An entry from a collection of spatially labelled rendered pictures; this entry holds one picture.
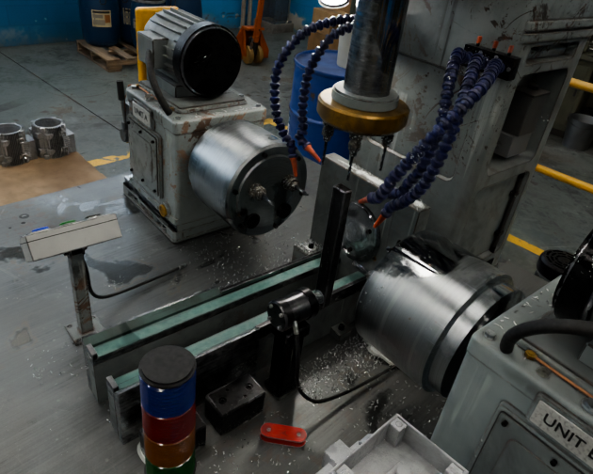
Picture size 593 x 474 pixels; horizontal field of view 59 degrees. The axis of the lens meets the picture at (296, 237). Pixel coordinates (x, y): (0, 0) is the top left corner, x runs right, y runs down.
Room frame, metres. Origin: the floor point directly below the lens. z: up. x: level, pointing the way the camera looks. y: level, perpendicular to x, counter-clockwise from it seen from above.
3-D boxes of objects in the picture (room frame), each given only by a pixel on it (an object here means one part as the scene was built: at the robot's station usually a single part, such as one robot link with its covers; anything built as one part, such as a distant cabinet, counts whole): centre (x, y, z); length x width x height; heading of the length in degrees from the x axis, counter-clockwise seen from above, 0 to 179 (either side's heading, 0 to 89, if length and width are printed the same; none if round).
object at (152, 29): (1.41, 0.40, 1.16); 0.33 x 0.26 x 0.42; 44
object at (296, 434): (0.62, -0.03, 0.81); 0.09 x 0.03 x 0.02; 88
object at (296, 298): (0.83, -0.17, 0.92); 0.45 x 0.13 x 0.24; 134
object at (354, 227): (1.04, -0.13, 1.01); 0.15 x 0.02 x 0.15; 44
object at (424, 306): (0.73, -0.29, 1.04); 0.41 x 0.25 x 0.25; 44
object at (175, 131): (1.40, 0.35, 0.99); 0.35 x 0.31 x 0.37; 44
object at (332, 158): (1.08, -0.18, 0.97); 0.30 x 0.11 x 0.34; 44
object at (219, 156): (1.23, 0.18, 1.04); 0.37 x 0.25 x 0.25; 44
